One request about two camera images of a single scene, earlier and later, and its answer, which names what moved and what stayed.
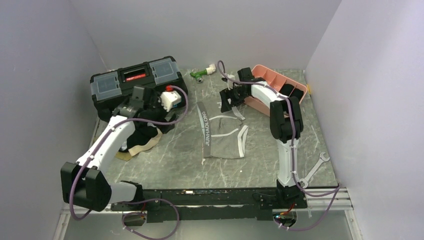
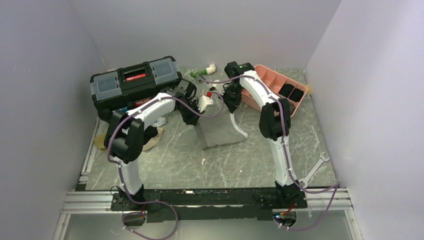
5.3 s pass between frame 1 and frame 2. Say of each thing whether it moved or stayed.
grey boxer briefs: moved
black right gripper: stayed
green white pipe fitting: stayed
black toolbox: stayed
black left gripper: moved
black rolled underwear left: stayed
